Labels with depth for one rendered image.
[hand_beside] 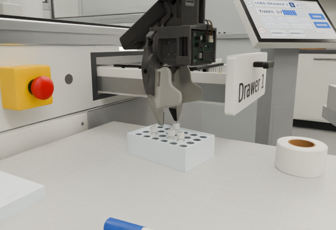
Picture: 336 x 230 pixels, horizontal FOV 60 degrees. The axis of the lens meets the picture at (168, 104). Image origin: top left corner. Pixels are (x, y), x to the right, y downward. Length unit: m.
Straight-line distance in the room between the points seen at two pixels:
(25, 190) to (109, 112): 0.41
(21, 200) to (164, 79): 0.24
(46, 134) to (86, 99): 0.13
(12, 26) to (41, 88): 0.12
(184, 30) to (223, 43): 2.04
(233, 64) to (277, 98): 1.14
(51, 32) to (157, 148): 0.32
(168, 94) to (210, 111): 2.11
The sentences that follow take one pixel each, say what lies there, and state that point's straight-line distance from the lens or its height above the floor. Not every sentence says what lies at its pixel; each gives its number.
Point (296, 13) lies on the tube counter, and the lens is 1.71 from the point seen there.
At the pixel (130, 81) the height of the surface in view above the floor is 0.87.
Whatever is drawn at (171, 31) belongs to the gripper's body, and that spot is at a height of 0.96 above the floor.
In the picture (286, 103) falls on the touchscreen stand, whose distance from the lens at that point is 1.70.
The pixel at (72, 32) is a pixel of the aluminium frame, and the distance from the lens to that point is 0.66.
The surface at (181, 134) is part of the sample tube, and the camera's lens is 0.46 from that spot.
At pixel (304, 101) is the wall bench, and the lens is 3.65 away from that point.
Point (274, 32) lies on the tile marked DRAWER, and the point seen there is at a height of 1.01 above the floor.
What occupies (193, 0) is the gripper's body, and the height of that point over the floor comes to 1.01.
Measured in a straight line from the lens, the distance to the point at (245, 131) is 2.48.
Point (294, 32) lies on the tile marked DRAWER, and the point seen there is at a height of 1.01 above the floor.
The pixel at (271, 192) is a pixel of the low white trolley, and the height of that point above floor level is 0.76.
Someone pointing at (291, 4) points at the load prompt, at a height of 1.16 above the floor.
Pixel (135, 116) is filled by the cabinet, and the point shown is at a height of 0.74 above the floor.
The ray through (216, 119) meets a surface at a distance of 2.53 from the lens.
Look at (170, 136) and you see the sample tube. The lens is 0.48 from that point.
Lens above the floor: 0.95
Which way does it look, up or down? 11 degrees down
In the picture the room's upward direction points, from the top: straight up
